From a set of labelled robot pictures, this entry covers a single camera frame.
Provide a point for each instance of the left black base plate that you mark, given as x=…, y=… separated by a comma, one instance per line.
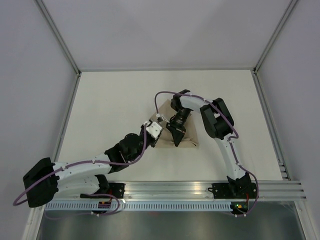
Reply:
x=110, y=190

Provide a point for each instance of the right aluminium side rail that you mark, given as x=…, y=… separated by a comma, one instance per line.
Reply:
x=271, y=127

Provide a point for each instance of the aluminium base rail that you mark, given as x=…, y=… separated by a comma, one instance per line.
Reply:
x=284, y=190

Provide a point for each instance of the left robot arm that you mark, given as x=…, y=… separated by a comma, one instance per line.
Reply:
x=87, y=178

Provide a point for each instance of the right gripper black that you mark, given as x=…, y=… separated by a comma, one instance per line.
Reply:
x=177, y=132

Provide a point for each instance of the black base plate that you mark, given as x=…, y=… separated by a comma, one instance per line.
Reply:
x=228, y=191
x=110, y=190

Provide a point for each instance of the back aluminium frame bar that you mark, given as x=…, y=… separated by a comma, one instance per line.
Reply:
x=166, y=69

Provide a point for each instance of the right aluminium frame post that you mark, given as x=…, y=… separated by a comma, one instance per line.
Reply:
x=275, y=34

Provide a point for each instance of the aluminium frame post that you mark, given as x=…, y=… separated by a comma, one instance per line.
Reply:
x=275, y=34
x=57, y=35

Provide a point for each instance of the aluminium side rail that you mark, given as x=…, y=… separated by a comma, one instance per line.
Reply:
x=65, y=119
x=271, y=127

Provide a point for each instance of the white slotted cable duct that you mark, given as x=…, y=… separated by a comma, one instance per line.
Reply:
x=86, y=205

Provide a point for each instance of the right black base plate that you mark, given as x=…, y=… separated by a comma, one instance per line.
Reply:
x=228, y=191

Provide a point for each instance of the left aluminium frame post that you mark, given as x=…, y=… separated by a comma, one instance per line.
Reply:
x=57, y=35

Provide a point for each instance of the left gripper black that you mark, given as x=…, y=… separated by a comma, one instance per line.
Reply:
x=154, y=142

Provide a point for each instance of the beige cloth napkin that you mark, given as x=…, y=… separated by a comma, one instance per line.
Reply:
x=190, y=140

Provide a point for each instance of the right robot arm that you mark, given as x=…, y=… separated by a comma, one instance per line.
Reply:
x=219, y=125

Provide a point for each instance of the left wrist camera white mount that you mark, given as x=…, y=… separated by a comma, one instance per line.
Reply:
x=153, y=128

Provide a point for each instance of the left aluminium side rail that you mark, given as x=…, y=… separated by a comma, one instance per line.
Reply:
x=65, y=119

